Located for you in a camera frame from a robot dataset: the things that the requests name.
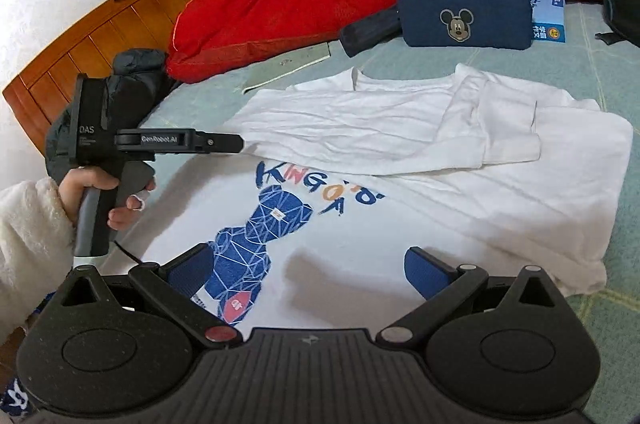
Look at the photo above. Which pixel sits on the person's left hand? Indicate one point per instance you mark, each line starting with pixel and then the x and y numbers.
pixel 75 189

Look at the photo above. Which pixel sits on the navy mouse-print pencil case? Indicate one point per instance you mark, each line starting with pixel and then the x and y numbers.
pixel 500 24

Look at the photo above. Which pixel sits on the person's left forearm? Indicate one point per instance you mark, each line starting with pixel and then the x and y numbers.
pixel 30 244

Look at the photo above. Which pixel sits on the white printed sweatshirt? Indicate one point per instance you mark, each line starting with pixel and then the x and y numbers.
pixel 450 204

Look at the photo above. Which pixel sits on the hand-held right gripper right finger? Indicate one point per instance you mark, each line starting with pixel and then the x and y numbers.
pixel 425 271

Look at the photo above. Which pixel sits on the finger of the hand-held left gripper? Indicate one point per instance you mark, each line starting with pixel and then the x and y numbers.
pixel 225 143

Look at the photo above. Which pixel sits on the pale green booklet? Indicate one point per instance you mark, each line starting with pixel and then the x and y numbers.
pixel 285 69

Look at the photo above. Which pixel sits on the dark folded pouch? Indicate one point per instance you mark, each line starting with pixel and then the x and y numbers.
pixel 367 34

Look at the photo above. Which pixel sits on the dark grey jacket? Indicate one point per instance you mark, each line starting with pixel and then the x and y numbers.
pixel 135 74

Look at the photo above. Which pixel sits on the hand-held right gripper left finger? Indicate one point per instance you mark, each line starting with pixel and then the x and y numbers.
pixel 192 269

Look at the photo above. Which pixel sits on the blue book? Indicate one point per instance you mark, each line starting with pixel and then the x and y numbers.
pixel 550 19

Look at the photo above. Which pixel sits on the dark star-print pants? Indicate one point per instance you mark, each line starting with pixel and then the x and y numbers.
pixel 12 396

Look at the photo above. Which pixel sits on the wooden headboard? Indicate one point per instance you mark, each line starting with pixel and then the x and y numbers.
pixel 125 29

